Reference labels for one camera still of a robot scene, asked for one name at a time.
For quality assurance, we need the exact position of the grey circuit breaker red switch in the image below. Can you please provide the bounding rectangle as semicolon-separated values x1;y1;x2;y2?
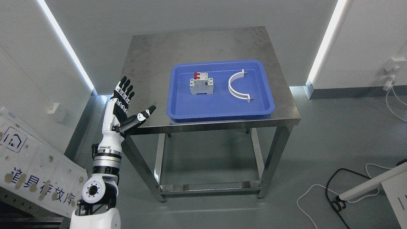
189;72;214;95

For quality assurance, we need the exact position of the blue plastic tray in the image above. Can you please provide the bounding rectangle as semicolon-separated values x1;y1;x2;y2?
167;59;276;123

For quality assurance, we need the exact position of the white wall socket right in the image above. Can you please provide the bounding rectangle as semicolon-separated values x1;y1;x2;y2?
383;57;407;72

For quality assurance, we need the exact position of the black floor cable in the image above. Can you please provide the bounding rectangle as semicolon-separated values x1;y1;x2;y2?
326;168;379;229

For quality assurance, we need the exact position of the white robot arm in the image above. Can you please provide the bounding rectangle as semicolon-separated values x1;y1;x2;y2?
69;143;122;229

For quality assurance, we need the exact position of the white wall socket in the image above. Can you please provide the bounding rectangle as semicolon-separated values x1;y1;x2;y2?
383;57;407;72
47;103;60;114

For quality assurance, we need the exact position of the stainless steel table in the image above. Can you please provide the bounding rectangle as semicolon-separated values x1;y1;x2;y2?
122;26;301;203

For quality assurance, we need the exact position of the white stand leg with caster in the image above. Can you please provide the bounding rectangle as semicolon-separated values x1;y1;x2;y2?
330;159;407;212

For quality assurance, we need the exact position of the white plug with cable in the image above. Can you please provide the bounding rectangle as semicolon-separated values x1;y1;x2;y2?
383;74;407;123

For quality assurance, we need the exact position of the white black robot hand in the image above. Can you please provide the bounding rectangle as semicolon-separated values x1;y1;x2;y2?
99;76;156;150

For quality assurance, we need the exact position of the white wall socket left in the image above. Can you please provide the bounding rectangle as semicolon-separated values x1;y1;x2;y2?
47;103;60;114

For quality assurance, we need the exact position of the white curved pipe clamp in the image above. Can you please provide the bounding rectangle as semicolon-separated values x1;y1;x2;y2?
227;69;253;103

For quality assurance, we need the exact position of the white floor cable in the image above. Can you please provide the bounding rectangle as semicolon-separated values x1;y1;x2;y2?
296;163;395;229

